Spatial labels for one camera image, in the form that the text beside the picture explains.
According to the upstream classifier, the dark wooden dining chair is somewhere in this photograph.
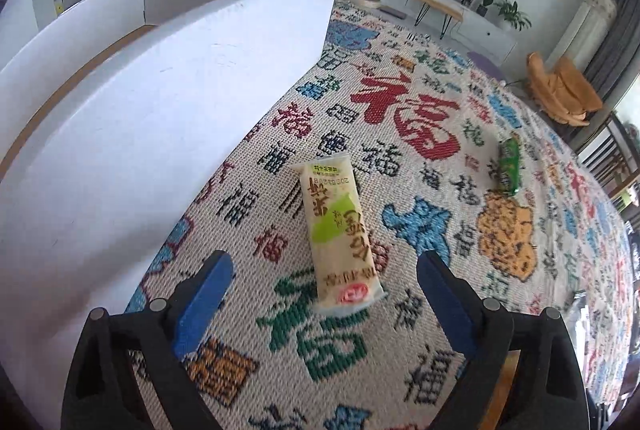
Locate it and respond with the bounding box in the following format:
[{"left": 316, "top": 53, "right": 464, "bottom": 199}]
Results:
[{"left": 578, "top": 112, "right": 639, "bottom": 205}]

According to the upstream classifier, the purple floor mat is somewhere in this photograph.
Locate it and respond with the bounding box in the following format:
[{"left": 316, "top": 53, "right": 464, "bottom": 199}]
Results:
[{"left": 466, "top": 52, "right": 506, "bottom": 81}]

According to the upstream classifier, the potted green plant right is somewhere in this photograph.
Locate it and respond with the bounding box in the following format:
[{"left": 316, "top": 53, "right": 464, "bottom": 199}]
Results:
[{"left": 495, "top": 0, "right": 532, "bottom": 31}]

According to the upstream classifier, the small wooden bench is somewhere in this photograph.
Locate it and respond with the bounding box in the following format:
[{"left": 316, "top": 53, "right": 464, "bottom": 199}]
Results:
[{"left": 414, "top": 0, "right": 464, "bottom": 40}]

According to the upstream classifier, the orange lounge chair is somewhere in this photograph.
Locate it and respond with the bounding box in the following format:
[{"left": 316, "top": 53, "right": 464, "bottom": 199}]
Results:
[{"left": 526, "top": 52, "right": 603, "bottom": 127}]

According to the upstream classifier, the cream green rice cracker pack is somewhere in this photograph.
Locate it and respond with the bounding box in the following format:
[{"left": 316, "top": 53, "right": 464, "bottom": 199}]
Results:
[{"left": 293, "top": 151, "right": 385, "bottom": 317}]

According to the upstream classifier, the patterned woven tablecloth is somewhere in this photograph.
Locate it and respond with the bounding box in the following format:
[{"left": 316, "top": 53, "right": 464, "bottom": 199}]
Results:
[{"left": 128, "top": 2, "right": 634, "bottom": 429}]

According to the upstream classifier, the white cardboard box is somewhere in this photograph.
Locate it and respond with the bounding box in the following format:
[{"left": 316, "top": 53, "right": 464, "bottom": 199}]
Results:
[{"left": 1, "top": 0, "right": 334, "bottom": 429}]

